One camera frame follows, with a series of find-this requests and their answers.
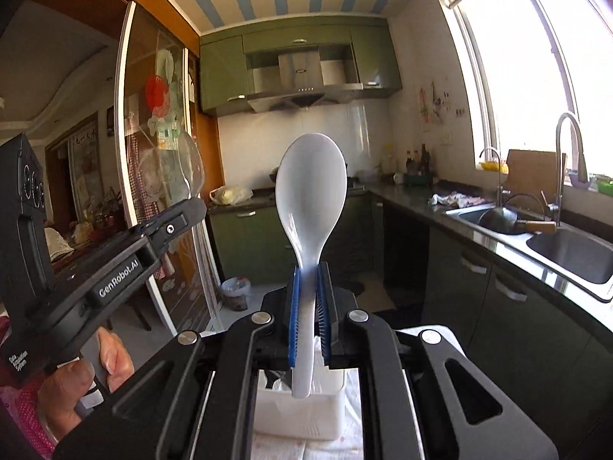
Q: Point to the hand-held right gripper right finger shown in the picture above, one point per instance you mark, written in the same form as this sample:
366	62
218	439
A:
323	326

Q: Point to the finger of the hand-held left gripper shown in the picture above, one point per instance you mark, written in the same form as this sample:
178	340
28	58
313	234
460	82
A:
177	223

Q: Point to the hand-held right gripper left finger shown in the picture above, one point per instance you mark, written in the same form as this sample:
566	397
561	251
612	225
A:
294	326

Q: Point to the white plastic utensil holder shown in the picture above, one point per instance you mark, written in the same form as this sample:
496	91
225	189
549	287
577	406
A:
306	417

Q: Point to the white plastic rice spoon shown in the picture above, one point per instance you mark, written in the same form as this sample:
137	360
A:
311	187

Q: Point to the person's left hand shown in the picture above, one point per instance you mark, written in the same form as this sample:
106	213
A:
67	393

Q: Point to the white lace food cover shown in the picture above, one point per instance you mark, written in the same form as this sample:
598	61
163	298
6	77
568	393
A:
60	244

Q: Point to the plastic bag with food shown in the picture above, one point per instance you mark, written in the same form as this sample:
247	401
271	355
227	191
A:
232	195

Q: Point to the small trash bin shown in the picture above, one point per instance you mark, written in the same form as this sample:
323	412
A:
236	294

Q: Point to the sliding glass door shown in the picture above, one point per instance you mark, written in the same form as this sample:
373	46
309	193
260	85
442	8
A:
163	153

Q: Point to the green base cabinets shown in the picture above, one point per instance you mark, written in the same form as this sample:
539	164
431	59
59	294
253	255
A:
249	244

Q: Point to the printed door curtain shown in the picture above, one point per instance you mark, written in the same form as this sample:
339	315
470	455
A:
88	172

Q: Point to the floral white tablecloth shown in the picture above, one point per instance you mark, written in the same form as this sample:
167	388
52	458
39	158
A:
287	450

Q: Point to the red paper door decoration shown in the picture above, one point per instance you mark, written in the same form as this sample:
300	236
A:
155	95

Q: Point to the dark stone countertop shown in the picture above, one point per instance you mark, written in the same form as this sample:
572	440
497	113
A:
412	199

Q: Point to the clear plastic container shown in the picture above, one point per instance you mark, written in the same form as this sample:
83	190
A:
368	176

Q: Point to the green upper cabinets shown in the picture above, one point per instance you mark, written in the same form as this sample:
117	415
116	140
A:
222	72

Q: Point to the white cup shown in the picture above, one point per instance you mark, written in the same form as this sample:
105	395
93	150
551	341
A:
398	178

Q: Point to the yellow lidded jar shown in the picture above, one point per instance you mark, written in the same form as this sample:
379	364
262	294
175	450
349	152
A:
389	160

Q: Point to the crumpled dish rag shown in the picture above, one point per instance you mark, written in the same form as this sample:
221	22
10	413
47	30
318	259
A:
457	199

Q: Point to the row of condiment bottles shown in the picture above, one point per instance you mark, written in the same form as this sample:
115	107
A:
419	160

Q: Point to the steel range hood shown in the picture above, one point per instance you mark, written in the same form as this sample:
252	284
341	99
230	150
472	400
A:
301	76

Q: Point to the yellow dish on windowsill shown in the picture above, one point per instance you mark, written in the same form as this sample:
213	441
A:
493	166

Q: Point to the small steel faucet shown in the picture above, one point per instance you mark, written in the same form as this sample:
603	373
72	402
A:
499	172

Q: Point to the steel double sink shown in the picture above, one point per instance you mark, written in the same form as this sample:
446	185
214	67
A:
570	254

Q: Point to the wooden cutting board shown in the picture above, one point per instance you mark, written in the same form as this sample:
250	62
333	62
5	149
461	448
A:
531	172

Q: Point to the tall curved steel faucet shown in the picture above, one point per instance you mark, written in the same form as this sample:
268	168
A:
574	134

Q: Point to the kitchen window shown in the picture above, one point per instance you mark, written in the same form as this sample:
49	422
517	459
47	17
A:
541	72

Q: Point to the white wall outlet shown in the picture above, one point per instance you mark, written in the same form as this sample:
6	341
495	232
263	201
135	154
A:
447	140

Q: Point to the wall hanging with hooks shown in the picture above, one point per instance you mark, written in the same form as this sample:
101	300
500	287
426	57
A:
433	105

